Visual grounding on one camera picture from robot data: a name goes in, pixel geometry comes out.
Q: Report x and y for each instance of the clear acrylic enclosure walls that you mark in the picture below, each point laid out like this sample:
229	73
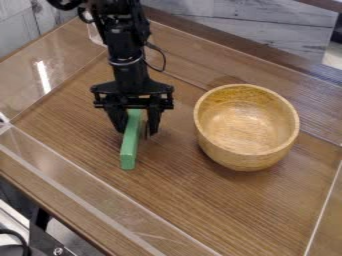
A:
178	205

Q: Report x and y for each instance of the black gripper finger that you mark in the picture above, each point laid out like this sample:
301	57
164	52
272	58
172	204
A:
118	116
154	118

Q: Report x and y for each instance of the green rectangular block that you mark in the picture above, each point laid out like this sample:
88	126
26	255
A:
129	149

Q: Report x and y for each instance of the black table leg bracket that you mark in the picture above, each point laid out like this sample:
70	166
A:
45	245

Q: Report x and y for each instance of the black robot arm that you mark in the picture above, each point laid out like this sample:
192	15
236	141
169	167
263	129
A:
124	28

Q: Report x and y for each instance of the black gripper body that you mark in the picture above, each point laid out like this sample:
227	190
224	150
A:
134	90

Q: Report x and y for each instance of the brown wooden bowl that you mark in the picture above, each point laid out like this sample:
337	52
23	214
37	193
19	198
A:
248	126

